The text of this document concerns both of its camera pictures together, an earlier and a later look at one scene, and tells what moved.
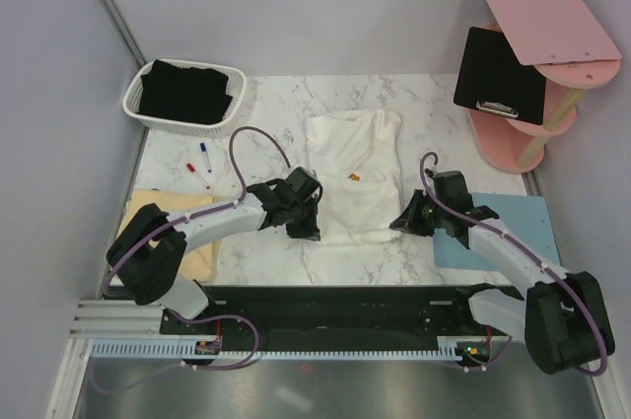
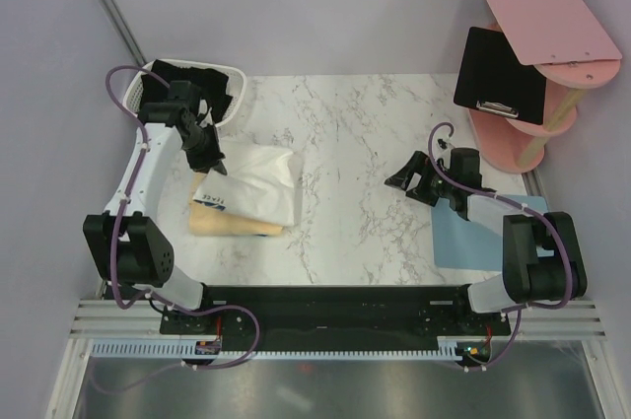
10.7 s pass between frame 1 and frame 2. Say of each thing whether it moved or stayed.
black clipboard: stayed
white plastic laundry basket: stayed
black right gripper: moved
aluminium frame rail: stayed
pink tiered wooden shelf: stayed
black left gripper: moved
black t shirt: stayed
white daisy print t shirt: moved
